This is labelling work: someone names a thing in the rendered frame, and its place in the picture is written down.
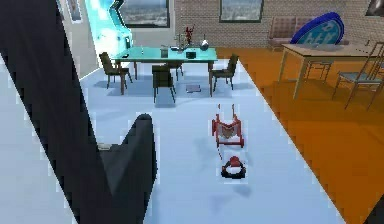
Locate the dark brown dining chair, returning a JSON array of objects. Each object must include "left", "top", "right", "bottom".
[
  {"left": 98, "top": 51, "right": 134, "bottom": 96},
  {"left": 211, "top": 52, "right": 240, "bottom": 93},
  {"left": 166, "top": 61, "right": 185, "bottom": 82},
  {"left": 151, "top": 64, "right": 177, "bottom": 105}
]

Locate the wooden chair with grey seat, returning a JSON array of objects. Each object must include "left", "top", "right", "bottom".
[{"left": 331, "top": 41, "right": 384, "bottom": 111}]

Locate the grey book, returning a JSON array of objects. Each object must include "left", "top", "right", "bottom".
[{"left": 185, "top": 83, "right": 202, "bottom": 94}]

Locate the red toy cart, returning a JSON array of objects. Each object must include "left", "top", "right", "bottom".
[{"left": 211, "top": 103, "right": 246, "bottom": 161}]

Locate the round silver kettle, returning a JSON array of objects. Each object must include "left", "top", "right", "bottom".
[{"left": 199, "top": 34, "right": 211, "bottom": 52}]

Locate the red and black round toy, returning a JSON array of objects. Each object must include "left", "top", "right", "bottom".
[{"left": 220, "top": 155, "right": 248, "bottom": 180}]

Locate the grey candle holder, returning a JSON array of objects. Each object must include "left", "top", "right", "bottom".
[{"left": 173, "top": 32, "right": 188, "bottom": 53}]

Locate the teal dining table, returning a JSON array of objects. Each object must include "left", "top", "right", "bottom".
[{"left": 111, "top": 45, "right": 219, "bottom": 98}]

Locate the red statue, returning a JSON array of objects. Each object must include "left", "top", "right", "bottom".
[{"left": 184, "top": 25, "right": 196, "bottom": 46}]

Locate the dark framed window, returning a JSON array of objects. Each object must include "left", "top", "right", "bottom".
[
  {"left": 118, "top": 0, "right": 171, "bottom": 29},
  {"left": 218, "top": 0, "right": 265, "bottom": 24}
]

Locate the wooden stool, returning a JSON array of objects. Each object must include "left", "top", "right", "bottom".
[{"left": 304, "top": 59, "right": 335, "bottom": 83}]

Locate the light wooden table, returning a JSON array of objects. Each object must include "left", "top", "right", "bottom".
[{"left": 277, "top": 42, "right": 384, "bottom": 101}]

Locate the blue oval sign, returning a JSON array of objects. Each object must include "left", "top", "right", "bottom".
[{"left": 289, "top": 11, "right": 346, "bottom": 46}]

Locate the white framed wall picture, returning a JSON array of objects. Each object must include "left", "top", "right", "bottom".
[{"left": 67, "top": 0, "right": 83, "bottom": 23}]

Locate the dark wall picture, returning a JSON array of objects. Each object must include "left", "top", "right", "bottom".
[{"left": 365, "top": 0, "right": 384, "bottom": 17}]

